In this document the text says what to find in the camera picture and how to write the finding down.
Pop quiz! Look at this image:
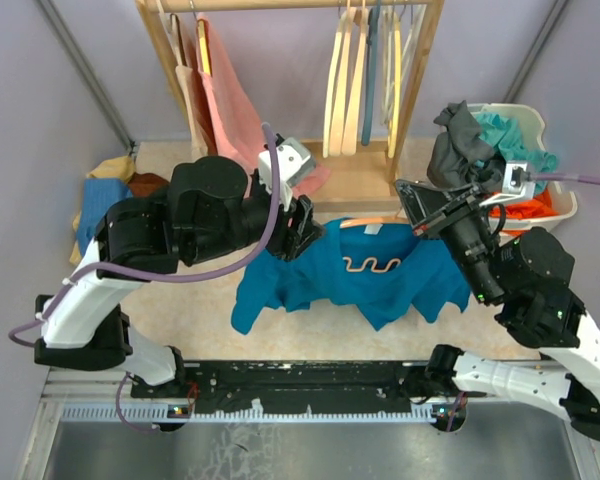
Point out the orange shirt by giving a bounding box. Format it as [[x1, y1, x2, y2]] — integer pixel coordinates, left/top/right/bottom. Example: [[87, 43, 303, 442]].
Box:
[[501, 190, 559, 236]]

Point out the yellow hanger holding pink shirt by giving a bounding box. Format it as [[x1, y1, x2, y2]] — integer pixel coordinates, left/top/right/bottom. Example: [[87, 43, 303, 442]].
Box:
[[189, 0, 212, 76]]

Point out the grey shirt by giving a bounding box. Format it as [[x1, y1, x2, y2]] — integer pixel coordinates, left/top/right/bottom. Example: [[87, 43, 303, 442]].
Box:
[[427, 100, 505, 193]]

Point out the yellow shirt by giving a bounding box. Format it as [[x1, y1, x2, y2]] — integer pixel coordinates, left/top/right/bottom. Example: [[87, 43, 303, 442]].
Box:
[[69, 155, 136, 266]]

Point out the orange hanger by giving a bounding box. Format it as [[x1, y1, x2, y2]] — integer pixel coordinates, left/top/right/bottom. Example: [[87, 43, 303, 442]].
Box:
[[340, 215, 409, 274]]

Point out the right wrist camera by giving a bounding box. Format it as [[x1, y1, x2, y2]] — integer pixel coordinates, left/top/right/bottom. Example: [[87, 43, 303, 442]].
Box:
[[479, 161, 535, 208]]

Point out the blue t-shirt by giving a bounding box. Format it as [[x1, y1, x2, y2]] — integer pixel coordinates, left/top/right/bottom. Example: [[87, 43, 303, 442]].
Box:
[[231, 220, 470, 335]]

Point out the wooden clothes rack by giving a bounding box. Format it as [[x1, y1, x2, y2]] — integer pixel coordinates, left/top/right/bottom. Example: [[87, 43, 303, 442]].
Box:
[[136, 0, 444, 213]]

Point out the blue hanger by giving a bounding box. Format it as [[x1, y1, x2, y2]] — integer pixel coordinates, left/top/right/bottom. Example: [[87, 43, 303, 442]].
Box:
[[361, 1, 381, 146]]

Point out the beige hanging t-shirt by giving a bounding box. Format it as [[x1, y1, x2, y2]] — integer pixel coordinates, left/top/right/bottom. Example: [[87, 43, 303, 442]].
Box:
[[168, 13, 217, 160]]

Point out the cream wooden hanger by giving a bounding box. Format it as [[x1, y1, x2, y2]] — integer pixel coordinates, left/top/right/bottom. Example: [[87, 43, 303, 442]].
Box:
[[322, 2, 355, 157]]

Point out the pink hanging t-shirt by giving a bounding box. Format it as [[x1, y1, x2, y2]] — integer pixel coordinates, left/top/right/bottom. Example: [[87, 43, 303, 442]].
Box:
[[187, 17, 332, 199]]

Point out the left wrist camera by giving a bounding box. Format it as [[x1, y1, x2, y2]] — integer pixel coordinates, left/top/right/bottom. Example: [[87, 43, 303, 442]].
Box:
[[258, 137, 317, 211]]

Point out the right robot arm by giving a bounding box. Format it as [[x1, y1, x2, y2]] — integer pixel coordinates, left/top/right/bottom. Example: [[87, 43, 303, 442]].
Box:
[[395, 180, 600, 442]]

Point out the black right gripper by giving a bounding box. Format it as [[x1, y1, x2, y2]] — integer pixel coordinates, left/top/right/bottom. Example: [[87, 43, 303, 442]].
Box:
[[392, 179, 502, 305]]

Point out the light wooden hanger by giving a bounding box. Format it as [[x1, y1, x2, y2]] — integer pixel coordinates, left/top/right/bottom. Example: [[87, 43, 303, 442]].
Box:
[[341, 1, 369, 156]]

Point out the teal shirt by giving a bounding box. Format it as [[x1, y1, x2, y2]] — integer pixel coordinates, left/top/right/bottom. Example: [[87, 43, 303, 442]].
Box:
[[469, 112, 559, 187]]

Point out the white laundry basket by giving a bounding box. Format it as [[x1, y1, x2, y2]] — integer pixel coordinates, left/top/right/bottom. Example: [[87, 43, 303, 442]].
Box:
[[467, 103, 577, 230]]

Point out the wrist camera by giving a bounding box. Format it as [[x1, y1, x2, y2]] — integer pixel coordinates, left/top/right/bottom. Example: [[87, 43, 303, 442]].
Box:
[[479, 161, 535, 208], [258, 137, 317, 211]]

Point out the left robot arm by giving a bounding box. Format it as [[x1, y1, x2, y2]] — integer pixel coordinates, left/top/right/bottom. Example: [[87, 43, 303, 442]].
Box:
[[34, 146, 324, 397]]

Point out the brown shirt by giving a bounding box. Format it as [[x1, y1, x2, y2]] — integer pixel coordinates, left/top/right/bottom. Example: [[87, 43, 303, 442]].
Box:
[[127, 173, 169, 198]]

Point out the white hanger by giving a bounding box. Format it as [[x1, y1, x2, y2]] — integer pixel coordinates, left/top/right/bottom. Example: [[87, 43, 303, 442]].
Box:
[[380, 5, 425, 125]]

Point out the light blue ribbed shirt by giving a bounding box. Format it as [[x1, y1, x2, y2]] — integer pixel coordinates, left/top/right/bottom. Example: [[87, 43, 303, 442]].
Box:
[[76, 178, 133, 256]]

